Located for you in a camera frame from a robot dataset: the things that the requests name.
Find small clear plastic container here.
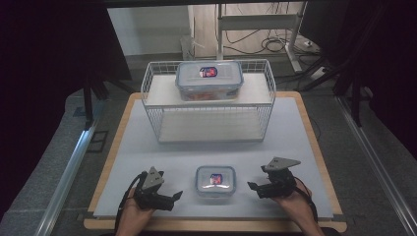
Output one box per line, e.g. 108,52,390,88
195,165,237,199

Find white power strip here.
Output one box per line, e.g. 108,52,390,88
309,66,329,82

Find black tripod legs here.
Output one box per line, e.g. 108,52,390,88
294,55,366,128

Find black stand legs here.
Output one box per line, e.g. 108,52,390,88
82,77,111,132

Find aluminium rail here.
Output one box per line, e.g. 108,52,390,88
34,127,96,236
336,95,417,236

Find white wire rack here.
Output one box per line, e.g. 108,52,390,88
141,58,277,145

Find black curtain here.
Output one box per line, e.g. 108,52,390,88
299,0,417,160
0,0,133,217

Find person's right hand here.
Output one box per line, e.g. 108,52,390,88
270,181,315,224

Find black floor cables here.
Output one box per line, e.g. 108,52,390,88
224,29,324,57

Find white metal desk frame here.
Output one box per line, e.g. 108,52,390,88
215,2,305,74

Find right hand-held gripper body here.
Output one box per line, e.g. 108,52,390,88
258,156,302,200

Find clear plastic bag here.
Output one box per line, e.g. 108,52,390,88
179,33,205,62

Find light grey table mat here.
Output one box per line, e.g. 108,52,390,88
92,96,334,220

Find large clear plastic container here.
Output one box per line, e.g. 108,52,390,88
175,60,245,101

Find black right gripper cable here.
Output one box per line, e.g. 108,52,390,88
293,176,320,224

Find person's left hand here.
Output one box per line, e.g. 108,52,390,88
120,188,156,228

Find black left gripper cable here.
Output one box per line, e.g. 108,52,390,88
113,171,147,232

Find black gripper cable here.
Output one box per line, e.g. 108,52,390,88
113,171,147,232
293,176,320,224

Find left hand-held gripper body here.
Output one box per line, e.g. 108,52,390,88
132,166,175,211

